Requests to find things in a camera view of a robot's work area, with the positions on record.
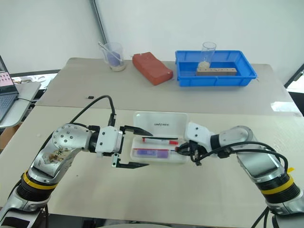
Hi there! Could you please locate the clear glass cup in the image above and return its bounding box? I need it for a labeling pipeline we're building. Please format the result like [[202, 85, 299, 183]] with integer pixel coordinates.
[[201, 41, 217, 70]]

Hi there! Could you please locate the white plastic pencil case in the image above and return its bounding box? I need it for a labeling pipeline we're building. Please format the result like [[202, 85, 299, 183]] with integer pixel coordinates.
[[130, 111, 191, 166]]

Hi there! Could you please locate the red brick-shaped block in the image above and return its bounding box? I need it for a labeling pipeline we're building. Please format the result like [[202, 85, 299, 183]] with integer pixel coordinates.
[[132, 51, 174, 86]]

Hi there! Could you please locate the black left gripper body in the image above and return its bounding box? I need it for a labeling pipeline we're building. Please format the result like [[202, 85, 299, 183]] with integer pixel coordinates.
[[111, 129, 125, 168]]

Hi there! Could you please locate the glass beaker with purple liquid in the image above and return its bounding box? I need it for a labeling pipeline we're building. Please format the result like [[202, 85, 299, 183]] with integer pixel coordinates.
[[103, 42, 127, 72]]

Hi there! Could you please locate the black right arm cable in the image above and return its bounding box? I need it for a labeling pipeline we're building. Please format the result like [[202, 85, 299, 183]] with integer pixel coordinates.
[[193, 141, 290, 177]]

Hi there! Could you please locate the thin black pen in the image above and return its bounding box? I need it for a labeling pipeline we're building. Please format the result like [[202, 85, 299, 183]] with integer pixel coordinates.
[[142, 136, 179, 140]]

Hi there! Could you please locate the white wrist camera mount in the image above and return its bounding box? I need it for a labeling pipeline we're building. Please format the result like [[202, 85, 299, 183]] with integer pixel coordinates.
[[95, 125, 124, 159], [183, 122, 214, 152]]

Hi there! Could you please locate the purple marker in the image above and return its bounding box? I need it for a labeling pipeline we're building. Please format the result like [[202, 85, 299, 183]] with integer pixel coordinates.
[[133, 147, 179, 160]]

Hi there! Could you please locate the brown cardboard box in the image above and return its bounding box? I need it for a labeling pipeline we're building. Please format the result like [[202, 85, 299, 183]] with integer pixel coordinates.
[[0, 124, 21, 146]]

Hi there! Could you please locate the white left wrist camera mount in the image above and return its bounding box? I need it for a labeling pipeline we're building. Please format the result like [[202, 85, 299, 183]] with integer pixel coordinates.
[[95, 125, 124, 159]]

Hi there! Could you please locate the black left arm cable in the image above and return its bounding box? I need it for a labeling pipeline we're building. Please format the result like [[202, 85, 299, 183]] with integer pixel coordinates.
[[68, 95, 117, 127]]

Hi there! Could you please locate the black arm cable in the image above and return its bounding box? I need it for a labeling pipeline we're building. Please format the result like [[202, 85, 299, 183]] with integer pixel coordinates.
[[193, 141, 290, 177], [68, 95, 117, 127]]

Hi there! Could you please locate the grey laptop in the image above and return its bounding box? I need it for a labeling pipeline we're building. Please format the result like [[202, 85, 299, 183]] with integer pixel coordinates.
[[0, 54, 19, 123]]

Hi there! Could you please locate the blue plastic bin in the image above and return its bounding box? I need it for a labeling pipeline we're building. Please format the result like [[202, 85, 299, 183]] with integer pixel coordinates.
[[175, 49, 258, 87]]

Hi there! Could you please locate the red and white marker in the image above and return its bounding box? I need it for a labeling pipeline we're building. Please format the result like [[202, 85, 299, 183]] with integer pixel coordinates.
[[142, 138, 179, 145]]

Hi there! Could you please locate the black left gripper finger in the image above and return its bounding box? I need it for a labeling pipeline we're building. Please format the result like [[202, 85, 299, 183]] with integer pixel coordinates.
[[116, 161, 150, 170], [119, 124, 154, 138]]

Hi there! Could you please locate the grey side table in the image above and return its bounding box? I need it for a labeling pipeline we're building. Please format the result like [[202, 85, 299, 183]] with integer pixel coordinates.
[[0, 80, 42, 129]]

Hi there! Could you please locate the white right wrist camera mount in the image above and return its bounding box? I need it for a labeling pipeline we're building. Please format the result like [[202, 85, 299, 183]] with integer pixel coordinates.
[[183, 122, 214, 152]]

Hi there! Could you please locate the black stand leg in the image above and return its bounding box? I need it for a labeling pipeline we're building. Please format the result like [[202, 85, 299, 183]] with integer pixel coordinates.
[[283, 62, 304, 89]]

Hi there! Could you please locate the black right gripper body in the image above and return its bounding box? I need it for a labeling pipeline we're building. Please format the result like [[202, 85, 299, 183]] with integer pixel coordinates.
[[187, 140, 206, 167]]

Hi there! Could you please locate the black laptop cable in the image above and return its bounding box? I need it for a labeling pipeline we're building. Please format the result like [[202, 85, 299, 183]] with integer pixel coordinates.
[[17, 96, 37, 103]]

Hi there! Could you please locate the metal stirring spoon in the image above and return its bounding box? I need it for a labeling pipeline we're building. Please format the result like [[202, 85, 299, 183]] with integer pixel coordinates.
[[97, 41, 124, 65]]

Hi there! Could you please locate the wooden block with holes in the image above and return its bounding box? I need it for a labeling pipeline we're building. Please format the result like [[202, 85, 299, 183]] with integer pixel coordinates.
[[196, 66, 238, 77]]

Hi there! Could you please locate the metal flexible conduit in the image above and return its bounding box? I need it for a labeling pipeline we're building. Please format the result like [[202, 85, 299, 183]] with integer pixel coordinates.
[[89, 0, 110, 46]]

